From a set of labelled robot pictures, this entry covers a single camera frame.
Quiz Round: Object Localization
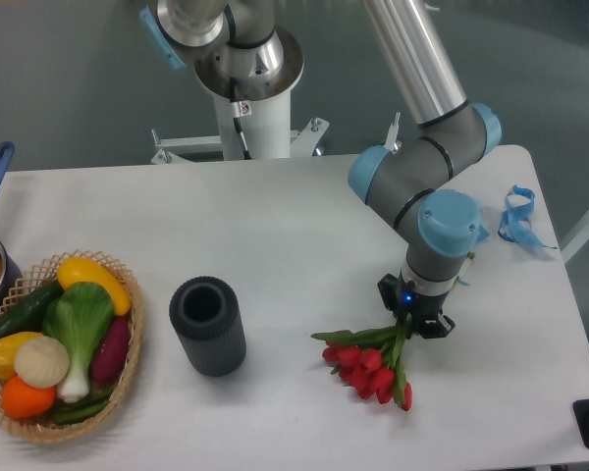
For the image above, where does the red tulip bouquet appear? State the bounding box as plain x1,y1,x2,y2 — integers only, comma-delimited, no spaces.
310,252,475,412

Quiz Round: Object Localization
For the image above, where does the green bok choy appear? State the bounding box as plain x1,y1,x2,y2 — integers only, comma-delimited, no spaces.
42,282,114,404

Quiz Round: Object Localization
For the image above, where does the dark grey ribbed vase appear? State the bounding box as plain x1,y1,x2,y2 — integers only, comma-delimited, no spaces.
169,276,246,377

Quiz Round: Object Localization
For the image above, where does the cream garlic bulb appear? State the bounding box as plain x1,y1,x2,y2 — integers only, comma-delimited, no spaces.
14,336,70,389

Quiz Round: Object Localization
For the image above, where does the purple sweet potato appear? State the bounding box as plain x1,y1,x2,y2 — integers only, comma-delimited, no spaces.
90,317,131,383

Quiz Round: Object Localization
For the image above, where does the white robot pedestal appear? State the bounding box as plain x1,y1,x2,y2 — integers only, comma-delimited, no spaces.
212,91,291,161

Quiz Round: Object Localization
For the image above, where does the white metal base frame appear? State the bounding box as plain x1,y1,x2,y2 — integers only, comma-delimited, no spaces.
150,111,402,165

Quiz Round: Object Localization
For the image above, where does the yellow squash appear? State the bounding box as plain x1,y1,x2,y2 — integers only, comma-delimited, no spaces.
57,256,132,316

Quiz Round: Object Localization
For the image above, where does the yellow bell pepper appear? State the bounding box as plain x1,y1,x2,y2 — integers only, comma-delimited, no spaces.
0,332,42,381

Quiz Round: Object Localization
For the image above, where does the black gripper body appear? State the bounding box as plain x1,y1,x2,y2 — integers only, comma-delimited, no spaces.
395,279,447,325

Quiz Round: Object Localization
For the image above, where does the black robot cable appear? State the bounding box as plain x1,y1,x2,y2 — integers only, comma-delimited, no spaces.
228,77,253,161

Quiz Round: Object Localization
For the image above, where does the blue ribbon on stems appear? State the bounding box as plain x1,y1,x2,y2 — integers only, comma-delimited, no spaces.
455,226,490,287

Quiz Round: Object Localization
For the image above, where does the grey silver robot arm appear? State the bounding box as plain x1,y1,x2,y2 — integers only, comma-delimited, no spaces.
139,1,502,339

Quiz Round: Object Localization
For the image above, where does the orange fruit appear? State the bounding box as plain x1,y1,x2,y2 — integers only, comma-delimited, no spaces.
1,376,56,419

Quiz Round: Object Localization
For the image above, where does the green bean pod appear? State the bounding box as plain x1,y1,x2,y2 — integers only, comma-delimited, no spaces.
50,389,112,426

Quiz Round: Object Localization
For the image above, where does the dark green cucumber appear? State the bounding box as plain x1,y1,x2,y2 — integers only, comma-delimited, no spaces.
0,280,64,339

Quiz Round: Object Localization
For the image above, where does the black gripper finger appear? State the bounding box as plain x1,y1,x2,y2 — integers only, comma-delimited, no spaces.
377,274,402,322
413,314,455,340

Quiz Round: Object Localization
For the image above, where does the blue curled ribbon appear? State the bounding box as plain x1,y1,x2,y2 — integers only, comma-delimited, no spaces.
498,185,557,250

